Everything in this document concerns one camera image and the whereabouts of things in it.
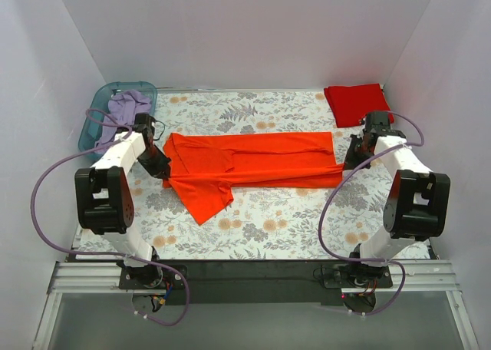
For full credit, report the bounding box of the folded red t shirt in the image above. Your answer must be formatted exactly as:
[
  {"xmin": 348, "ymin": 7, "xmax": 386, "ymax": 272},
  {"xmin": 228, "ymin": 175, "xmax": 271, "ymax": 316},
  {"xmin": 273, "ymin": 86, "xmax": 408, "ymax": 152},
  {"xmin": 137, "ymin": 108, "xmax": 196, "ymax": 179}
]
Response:
[{"xmin": 324, "ymin": 84, "xmax": 390, "ymax": 128}]

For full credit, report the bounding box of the floral patterned table mat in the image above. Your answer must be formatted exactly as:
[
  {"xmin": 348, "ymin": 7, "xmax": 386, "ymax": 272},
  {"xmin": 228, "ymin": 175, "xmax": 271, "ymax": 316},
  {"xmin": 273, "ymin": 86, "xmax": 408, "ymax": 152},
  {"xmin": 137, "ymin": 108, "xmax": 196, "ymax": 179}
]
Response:
[{"xmin": 76, "ymin": 90, "xmax": 430, "ymax": 261}]

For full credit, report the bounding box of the crumpled lavender t shirt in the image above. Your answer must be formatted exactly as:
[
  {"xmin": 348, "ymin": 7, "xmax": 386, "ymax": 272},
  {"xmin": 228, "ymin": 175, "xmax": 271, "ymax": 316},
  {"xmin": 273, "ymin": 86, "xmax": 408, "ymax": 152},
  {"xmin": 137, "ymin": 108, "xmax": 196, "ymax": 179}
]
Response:
[{"xmin": 94, "ymin": 90, "xmax": 153, "ymax": 147}]

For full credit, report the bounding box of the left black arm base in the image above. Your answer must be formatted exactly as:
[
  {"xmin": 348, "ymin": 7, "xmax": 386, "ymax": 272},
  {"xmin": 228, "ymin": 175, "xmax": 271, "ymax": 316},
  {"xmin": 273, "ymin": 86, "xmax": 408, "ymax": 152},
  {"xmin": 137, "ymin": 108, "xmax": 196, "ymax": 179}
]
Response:
[{"xmin": 116, "ymin": 261, "xmax": 184, "ymax": 289}]

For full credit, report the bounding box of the teal plastic bin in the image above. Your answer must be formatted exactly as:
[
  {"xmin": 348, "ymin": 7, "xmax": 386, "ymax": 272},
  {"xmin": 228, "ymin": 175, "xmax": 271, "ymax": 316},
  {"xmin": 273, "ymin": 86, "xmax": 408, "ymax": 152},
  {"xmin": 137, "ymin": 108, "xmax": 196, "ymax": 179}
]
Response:
[{"xmin": 78, "ymin": 81, "xmax": 157, "ymax": 151}]

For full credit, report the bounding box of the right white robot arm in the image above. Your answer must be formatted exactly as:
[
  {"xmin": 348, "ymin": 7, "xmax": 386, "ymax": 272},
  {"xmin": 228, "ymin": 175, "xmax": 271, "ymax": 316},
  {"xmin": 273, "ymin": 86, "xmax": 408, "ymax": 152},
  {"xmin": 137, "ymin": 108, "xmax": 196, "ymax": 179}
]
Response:
[{"xmin": 344, "ymin": 111, "xmax": 450, "ymax": 287}]

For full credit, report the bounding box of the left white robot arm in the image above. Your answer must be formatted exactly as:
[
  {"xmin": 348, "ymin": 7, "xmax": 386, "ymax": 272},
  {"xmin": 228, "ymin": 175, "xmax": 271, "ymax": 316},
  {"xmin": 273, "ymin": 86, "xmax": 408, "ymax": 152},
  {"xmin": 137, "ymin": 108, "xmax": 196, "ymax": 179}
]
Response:
[{"xmin": 74, "ymin": 114, "xmax": 170, "ymax": 289}]

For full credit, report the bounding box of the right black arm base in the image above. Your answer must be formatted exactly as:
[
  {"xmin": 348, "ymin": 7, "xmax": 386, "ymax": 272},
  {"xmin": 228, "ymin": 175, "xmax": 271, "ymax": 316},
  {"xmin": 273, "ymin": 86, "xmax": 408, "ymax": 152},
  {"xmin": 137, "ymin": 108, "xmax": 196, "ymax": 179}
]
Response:
[{"xmin": 312, "ymin": 259, "xmax": 393, "ymax": 289}]

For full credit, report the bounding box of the orange t shirt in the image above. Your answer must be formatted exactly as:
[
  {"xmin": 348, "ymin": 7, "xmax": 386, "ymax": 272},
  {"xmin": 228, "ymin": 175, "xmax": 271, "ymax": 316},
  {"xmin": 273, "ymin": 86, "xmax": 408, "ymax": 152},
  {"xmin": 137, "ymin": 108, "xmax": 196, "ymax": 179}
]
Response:
[{"xmin": 163, "ymin": 132, "xmax": 344, "ymax": 225}]

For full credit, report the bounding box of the aluminium rail frame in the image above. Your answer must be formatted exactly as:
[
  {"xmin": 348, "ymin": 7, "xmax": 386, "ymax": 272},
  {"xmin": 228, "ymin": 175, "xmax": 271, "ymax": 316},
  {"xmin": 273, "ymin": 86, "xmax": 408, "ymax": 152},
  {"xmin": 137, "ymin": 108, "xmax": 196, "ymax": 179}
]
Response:
[{"xmin": 34, "ymin": 260, "xmax": 479, "ymax": 349}]

